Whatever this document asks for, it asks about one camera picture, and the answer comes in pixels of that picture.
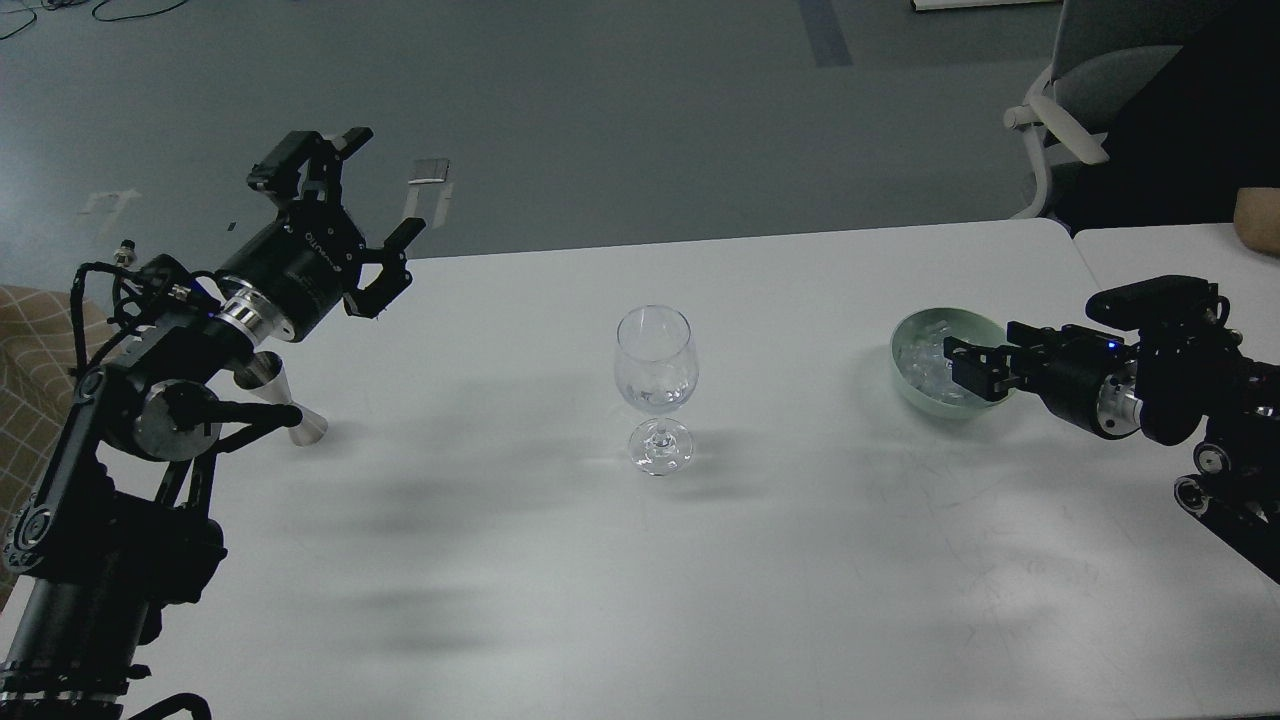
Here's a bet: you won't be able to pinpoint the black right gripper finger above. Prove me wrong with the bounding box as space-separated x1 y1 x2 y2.
943 334 1021 373
951 357 1021 404

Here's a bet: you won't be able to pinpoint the clear ice cubes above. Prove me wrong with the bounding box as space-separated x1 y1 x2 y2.
896 322 987 406

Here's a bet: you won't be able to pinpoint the clear wine glass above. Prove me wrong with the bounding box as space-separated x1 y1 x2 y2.
613 304 700 477

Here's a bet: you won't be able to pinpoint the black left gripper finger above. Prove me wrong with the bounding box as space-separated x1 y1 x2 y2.
247 127 374 225
342 217 428 319

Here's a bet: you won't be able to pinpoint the white office chair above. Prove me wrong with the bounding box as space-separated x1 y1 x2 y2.
1004 1 1228 219

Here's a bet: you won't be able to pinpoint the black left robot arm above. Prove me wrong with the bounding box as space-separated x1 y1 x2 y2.
3 127 426 719

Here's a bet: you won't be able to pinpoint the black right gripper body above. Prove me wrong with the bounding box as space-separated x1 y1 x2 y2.
1006 322 1142 439

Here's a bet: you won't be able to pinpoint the plaid beige sofa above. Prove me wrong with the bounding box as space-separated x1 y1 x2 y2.
0 283 111 611

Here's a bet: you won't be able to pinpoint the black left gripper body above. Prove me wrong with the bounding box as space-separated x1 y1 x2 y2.
215 205 365 345

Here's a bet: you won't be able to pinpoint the black floor cable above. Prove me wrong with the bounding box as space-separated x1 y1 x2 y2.
0 0 189 38

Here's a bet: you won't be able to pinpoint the green bowl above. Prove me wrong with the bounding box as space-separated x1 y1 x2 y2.
890 307 1005 420

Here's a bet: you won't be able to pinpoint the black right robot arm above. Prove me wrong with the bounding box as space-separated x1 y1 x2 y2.
943 275 1279 580

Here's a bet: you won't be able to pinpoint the steel double jigger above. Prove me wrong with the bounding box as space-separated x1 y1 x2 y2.
232 351 329 447

